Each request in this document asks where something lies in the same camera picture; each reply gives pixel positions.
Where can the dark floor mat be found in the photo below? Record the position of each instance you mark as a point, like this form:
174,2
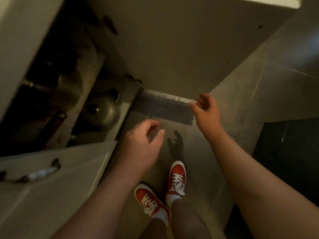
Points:
294,159

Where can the person's left leg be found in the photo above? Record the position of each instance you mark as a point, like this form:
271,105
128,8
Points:
157,231

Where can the left red sneaker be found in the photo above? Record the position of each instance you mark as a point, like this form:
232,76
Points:
147,196

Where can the white right sock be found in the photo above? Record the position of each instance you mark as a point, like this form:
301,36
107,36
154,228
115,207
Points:
173,199

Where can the right red sneaker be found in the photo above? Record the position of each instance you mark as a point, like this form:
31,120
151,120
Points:
177,171

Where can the white left sock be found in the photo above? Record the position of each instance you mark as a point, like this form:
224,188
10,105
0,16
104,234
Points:
163,217

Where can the person's right forearm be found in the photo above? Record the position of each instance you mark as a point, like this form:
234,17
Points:
261,186

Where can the white sock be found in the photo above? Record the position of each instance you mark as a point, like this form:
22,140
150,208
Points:
163,217
173,199

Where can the person's leg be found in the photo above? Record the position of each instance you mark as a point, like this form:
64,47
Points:
189,221
157,231

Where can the person's right hand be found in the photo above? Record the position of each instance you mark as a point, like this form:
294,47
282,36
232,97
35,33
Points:
208,116

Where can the person's left hand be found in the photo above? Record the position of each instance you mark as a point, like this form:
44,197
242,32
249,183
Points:
139,151

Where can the person's right leg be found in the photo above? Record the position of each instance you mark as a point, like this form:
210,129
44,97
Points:
189,221

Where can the red sneaker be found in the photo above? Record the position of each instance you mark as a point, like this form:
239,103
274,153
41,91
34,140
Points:
147,196
177,171

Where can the person's left forearm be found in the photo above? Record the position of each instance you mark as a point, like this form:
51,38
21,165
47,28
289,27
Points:
99,211

